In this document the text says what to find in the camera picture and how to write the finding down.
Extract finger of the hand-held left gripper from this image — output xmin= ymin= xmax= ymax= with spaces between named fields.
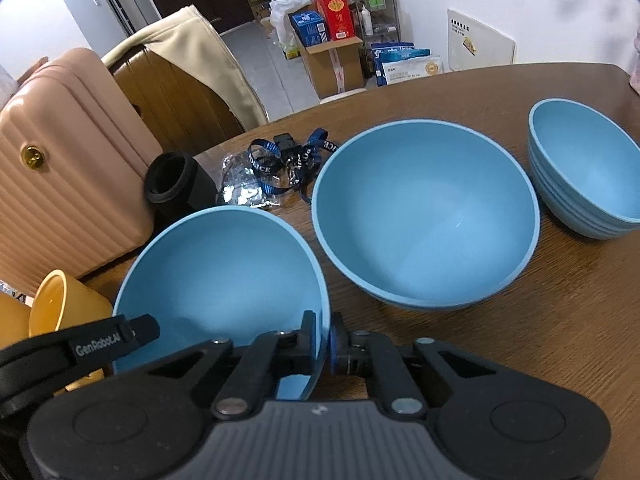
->
xmin=122 ymin=312 xmax=162 ymax=353

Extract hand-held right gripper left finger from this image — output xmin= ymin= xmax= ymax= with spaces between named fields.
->
xmin=145 ymin=310 xmax=321 ymax=418

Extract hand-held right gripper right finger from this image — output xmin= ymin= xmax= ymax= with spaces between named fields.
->
xmin=327 ymin=312 xmax=501 ymax=413

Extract smooth blue bowl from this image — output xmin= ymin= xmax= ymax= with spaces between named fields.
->
xmin=112 ymin=205 xmax=331 ymax=401

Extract ribbed blue bowl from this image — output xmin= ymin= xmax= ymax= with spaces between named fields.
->
xmin=528 ymin=98 xmax=640 ymax=240

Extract yellow mug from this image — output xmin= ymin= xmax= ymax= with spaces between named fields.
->
xmin=27 ymin=269 xmax=115 ymax=393

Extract black cylinder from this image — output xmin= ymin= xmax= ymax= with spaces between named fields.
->
xmin=145 ymin=152 xmax=218 ymax=221

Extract large blue bowl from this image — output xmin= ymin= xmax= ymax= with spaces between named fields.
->
xmin=311 ymin=120 xmax=541 ymax=311

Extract clear plastic wrapper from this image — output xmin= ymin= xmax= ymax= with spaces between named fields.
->
xmin=220 ymin=152 xmax=283 ymax=208

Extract pink suitcase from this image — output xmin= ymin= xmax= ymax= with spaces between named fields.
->
xmin=0 ymin=47 xmax=168 ymax=286

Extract brown wooden chair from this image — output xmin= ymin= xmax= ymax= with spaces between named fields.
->
xmin=112 ymin=42 xmax=246 ymax=161

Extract cardboard box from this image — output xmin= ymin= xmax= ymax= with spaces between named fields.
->
xmin=290 ymin=35 xmax=366 ymax=100

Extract blue and white bags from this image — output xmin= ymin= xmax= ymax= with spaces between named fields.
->
xmin=371 ymin=42 xmax=443 ymax=86

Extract wooden chair with cloth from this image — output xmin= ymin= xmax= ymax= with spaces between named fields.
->
xmin=102 ymin=4 xmax=268 ymax=128

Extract blue box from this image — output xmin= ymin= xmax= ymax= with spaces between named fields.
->
xmin=291 ymin=10 xmax=331 ymax=46

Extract metal storage rack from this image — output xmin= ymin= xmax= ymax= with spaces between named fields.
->
xmin=345 ymin=0 xmax=401 ymax=78

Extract white plastic bag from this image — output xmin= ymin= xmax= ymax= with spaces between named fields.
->
xmin=270 ymin=0 xmax=313 ymax=58

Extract tall red box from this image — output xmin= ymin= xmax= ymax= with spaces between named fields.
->
xmin=312 ymin=0 xmax=357 ymax=41

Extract white board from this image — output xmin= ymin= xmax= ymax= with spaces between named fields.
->
xmin=446 ymin=8 xmax=517 ymax=72

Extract blue lanyard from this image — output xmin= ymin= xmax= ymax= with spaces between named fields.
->
xmin=247 ymin=129 xmax=341 ymax=203

